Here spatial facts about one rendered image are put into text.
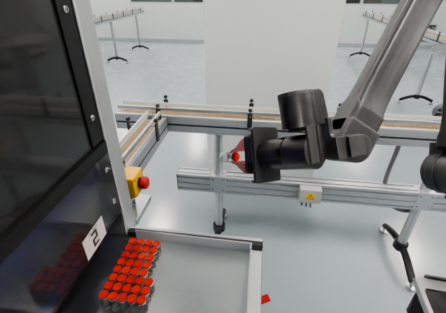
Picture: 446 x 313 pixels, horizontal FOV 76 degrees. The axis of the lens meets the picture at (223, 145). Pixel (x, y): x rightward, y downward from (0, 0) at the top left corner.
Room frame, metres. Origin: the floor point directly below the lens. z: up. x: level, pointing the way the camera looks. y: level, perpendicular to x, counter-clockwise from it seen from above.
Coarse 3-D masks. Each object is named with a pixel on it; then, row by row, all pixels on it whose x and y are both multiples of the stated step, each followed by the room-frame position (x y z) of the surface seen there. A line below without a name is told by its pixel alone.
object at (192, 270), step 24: (144, 240) 0.59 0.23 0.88; (168, 240) 0.59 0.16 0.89; (192, 240) 0.58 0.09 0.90; (216, 240) 0.57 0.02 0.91; (168, 264) 0.51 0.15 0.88; (192, 264) 0.51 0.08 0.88; (216, 264) 0.51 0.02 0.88; (240, 264) 0.51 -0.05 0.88; (168, 288) 0.44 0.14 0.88; (192, 288) 0.44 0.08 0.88; (216, 288) 0.44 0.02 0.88; (240, 288) 0.44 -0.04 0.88; (120, 312) 0.38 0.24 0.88; (168, 312) 0.38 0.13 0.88; (192, 312) 0.38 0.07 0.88; (216, 312) 0.38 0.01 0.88; (240, 312) 0.38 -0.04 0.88
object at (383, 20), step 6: (366, 12) 6.85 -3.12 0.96; (372, 12) 6.82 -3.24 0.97; (366, 18) 6.74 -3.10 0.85; (372, 18) 6.34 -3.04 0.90; (378, 18) 6.03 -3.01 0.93; (384, 18) 6.00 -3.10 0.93; (390, 18) 5.68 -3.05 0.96; (384, 24) 5.66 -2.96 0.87; (432, 30) 4.16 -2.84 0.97; (426, 36) 4.09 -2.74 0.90; (432, 36) 3.95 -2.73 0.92; (438, 36) 3.79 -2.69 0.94; (444, 36) 3.73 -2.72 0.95; (432, 42) 3.90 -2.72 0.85; (438, 42) 3.76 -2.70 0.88; (444, 42) 3.64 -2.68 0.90
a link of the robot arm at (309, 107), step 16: (288, 96) 0.42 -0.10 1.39; (304, 96) 0.42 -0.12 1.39; (320, 96) 0.43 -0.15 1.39; (288, 112) 0.41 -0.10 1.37; (304, 112) 0.41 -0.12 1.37; (320, 112) 0.42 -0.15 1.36; (288, 128) 0.41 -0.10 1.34; (336, 144) 0.38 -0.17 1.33; (352, 144) 0.38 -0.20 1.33; (368, 144) 0.38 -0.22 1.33
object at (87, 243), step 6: (96, 222) 0.50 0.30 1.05; (102, 222) 0.52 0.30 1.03; (96, 228) 0.49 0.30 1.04; (102, 228) 0.51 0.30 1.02; (90, 234) 0.47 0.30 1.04; (102, 234) 0.51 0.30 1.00; (84, 240) 0.45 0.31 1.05; (90, 240) 0.46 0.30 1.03; (96, 240) 0.48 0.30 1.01; (84, 246) 0.44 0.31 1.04; (90, 246) 0.46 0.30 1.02; (96, 246) 0.47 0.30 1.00; (90, 252) 0.45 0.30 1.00
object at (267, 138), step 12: (252, 132) 0.46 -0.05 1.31; (264, 132) 0.47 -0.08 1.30; (276, 132) 0.49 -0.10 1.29; (252, 144) 0.45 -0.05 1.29; (264, 144) 0.44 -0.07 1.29; (276, 144) 0.42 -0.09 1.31; (264, 156) 0.42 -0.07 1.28; (276, 156) 0.41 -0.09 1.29; (264, 168) 0.43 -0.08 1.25; (276, 168) 0.41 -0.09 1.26; (288, 168) 0.40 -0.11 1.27; (252, 180) 0.42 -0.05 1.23; (264, 180) 0.42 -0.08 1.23; (276, 180) 0.44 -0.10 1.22
